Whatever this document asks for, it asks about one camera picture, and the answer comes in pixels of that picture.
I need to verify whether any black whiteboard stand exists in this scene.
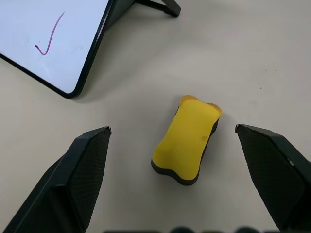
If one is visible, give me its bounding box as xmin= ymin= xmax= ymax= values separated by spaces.
xmin=104 ymin=0 xmax=182 ymax=31

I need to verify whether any black framed whiteboard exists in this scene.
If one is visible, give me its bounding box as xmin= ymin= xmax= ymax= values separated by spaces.
xmin=0 ymin=0 xmax=121 ymax=99

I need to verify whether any yellow and black eraser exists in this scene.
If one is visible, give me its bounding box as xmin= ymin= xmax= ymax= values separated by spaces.
xmin=151 ymin=95 xmax=223 ymax=186

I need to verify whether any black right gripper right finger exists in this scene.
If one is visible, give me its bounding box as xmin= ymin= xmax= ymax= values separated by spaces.
xmin=235 ymin=124 xmax=311 ymax=233

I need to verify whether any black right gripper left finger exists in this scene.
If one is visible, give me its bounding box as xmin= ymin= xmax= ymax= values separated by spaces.
xmin=0 ymin=126 xmax=112 ymax=233

